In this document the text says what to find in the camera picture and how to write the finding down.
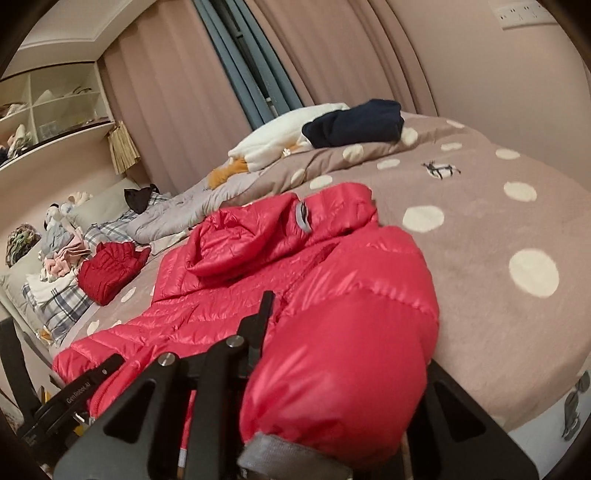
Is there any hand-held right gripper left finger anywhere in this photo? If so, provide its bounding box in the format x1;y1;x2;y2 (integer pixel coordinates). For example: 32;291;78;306
54;291;276;480

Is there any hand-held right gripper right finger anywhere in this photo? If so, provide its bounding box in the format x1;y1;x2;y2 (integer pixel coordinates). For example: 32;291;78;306
402;359;539;480

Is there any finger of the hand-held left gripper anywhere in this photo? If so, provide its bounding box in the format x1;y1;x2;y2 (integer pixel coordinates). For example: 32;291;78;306
89;353;126;387

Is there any pink-red hooded down jacket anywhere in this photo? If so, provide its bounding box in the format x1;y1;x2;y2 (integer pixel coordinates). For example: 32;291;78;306
52;182;439;480

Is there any pile of pink clothes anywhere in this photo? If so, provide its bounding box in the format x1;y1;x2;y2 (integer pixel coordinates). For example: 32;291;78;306
41;244;93;282

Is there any white printed bed sheet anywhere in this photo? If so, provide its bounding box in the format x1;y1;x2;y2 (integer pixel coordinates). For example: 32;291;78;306
496;369;591;444

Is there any plaid pillow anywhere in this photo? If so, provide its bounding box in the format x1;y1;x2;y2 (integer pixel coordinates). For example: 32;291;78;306
21;272;95;347
83;191;174;250

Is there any dark red folded down jacket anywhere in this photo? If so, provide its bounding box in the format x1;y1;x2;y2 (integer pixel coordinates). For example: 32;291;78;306
78;242;152;306

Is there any white folded garment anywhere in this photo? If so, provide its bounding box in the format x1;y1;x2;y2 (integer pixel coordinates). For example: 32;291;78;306
25;272;79;302

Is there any beige padded headboard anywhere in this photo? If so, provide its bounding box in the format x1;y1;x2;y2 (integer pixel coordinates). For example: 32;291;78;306
0;258;44;333

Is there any blue-grey crumpled garment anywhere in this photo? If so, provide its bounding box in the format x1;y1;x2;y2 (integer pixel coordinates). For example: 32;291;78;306
39;226;77;259

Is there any grey quilt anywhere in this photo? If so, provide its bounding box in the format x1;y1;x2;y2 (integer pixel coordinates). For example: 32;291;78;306
124;173;278;244

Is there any multicolour plush toy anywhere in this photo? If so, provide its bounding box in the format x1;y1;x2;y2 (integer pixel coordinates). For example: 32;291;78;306
6;223;42;268

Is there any black and white plush toy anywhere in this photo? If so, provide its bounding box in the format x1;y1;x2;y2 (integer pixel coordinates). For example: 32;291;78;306
44;203;65;232

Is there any beige pillow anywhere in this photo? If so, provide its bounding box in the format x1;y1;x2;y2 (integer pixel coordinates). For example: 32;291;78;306
67;178;141;229

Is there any black garment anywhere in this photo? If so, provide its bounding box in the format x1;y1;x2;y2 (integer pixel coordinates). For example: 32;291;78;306
123;184;160;214

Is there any white goose plush toy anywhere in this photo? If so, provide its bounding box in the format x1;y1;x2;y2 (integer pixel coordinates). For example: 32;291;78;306
206;102;352;190

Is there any beige pleated cloth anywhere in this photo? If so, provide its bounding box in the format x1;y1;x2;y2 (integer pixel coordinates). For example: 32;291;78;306
107;121;141;175

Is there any navy folded garment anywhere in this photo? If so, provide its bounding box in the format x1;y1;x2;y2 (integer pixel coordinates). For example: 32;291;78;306
301;98;406;149

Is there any pink curtain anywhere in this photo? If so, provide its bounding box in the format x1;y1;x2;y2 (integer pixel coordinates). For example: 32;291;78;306
245;0;439;121
99;0;252;199

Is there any white and pink plush toy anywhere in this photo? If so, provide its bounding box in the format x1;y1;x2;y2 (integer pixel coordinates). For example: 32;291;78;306
7;124;33;155

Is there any blue curtain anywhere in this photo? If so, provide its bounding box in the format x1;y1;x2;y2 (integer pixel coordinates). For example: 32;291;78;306
191;0;266;131
226;0;315;114

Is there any white wall shelf unit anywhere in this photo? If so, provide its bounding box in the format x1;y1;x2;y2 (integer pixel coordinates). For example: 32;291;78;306
0;60;116;199

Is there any white wall socket strip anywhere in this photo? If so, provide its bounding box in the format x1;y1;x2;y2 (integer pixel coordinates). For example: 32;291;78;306
493;0;552;31

